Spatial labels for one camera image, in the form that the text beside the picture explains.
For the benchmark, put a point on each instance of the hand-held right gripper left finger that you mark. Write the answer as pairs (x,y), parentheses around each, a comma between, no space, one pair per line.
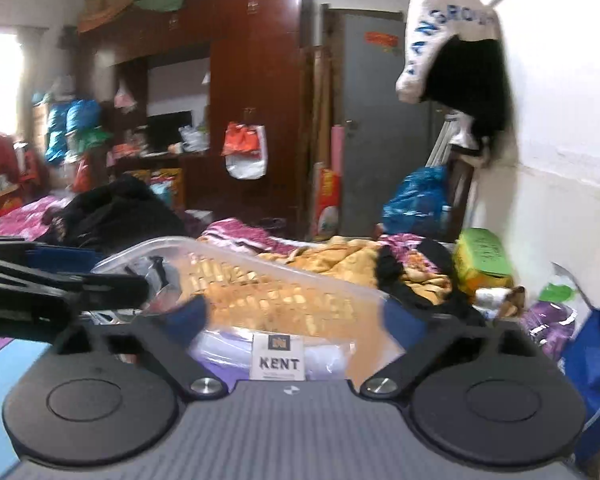
(187,317)

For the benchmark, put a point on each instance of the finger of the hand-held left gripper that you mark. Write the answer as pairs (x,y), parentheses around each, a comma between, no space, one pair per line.
(100,290)
(65,259)

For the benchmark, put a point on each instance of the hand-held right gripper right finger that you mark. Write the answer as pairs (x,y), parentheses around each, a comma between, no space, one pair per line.
(402,325)

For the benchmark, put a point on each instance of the purple tissue pack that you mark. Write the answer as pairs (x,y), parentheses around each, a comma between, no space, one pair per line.
(325,360)

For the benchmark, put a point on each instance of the white plastic basket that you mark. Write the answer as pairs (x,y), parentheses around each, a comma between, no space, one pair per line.
(280,290)

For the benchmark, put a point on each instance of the white cigarette box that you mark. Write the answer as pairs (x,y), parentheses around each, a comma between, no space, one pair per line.
(279,357)

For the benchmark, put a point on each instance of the black cloth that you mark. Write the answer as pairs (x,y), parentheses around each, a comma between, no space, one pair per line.
(429,285)

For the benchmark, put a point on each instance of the pink floral bedspread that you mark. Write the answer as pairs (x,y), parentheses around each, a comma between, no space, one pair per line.
(15,217)

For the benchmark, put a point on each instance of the black clothing pile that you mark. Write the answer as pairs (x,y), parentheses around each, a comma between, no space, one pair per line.
(115,215)

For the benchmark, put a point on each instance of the orange blanket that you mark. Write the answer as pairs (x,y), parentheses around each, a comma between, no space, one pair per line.
(350,260)

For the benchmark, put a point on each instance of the green box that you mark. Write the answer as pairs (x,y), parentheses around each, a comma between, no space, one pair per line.
(482,255)

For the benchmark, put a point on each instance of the red cloth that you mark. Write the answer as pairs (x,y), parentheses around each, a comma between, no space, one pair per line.
(0,157)

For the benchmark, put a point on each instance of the green plastic bag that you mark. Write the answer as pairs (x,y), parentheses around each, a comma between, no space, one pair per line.
(96,140)

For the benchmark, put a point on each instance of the blue plastic bag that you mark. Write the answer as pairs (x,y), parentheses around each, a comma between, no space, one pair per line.
(419,200)

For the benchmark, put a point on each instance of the blue patterned plastic bags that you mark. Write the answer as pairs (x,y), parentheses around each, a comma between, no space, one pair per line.
(72,125)

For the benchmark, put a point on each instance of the red yellow bag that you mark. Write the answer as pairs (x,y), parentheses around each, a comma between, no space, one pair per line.
(328,200)

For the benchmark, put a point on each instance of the purple plastic bag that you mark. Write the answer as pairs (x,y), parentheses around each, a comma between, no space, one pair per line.
(549,325)

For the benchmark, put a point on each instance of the green white plastic wrapper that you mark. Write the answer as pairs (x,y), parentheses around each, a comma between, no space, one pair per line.
(557,290)

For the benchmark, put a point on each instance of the black monitor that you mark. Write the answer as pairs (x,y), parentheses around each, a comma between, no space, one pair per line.
(167,130)

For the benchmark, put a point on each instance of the pink white hanging bag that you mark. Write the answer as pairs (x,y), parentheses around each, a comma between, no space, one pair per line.
(125,96)

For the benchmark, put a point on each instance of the white plastic bag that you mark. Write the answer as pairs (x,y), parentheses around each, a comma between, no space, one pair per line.
(195,139)

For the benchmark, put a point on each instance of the orange white shopping bag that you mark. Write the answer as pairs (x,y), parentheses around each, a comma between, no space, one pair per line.
(242,142)

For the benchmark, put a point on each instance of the grey curtain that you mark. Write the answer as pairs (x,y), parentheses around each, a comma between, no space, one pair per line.
(32,75)

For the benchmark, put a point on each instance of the pink rolled mat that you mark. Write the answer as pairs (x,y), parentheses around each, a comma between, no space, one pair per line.
(337,147)

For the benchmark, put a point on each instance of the folded metal rack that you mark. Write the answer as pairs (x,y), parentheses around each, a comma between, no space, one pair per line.
(447,140)

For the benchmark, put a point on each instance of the grey door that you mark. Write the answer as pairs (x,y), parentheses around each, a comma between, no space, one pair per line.
(379,135)

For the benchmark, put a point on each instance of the blue tote bag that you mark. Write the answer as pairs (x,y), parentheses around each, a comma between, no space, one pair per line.
(589,375)

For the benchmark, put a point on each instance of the wooden sticks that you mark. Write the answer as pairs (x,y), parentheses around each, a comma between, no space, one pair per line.
(320,125)

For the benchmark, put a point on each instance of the brown wooden wardrobe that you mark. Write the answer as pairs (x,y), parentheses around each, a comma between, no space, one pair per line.
(260,85)

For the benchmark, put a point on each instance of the black hanging garment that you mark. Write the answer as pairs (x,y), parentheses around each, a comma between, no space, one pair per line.
(472,85)

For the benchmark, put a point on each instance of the red door sticker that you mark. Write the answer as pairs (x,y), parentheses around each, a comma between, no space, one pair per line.
(382,40)

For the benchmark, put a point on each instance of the white hooded garment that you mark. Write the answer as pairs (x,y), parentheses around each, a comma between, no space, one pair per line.
(434,15)

